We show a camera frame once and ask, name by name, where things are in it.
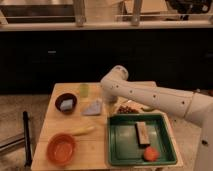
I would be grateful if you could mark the blue sponge block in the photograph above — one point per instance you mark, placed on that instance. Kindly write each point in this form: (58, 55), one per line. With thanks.
(66, 105)

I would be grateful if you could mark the orange round fruit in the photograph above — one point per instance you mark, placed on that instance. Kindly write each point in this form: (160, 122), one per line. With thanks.
(150, 154)

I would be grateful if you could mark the wooden table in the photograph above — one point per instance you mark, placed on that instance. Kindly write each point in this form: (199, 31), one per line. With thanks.
(90, 135)

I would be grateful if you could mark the black pole stand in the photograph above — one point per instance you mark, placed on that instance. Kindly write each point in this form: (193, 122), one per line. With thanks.
(27, 140)

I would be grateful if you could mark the brown wooden block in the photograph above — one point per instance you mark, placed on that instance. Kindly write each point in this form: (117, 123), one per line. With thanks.
(143, 136)

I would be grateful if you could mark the green plastic tray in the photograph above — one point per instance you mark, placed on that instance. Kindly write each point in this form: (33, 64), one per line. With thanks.
(130, 134)

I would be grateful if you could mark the yellow banana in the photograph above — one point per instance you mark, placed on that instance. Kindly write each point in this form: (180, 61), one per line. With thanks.
(82, 131)

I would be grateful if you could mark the red bowl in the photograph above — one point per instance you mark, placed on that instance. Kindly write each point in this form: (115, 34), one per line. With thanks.
(61, 149)

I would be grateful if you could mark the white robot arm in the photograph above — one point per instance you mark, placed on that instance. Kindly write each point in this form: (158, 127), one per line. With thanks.
(192, 106)

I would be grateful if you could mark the green pepper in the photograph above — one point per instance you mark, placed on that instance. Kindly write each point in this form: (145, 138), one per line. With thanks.
(147, 109)

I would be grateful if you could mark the pile of brown nuts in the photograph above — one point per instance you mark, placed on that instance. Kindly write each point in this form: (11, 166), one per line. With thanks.
(126, 110)

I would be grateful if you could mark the dark brown bowl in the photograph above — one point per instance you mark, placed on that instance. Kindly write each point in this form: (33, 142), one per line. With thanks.
(63, 97)

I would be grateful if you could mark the green translucent cup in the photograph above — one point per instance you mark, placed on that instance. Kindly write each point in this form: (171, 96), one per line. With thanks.
(84, 90)

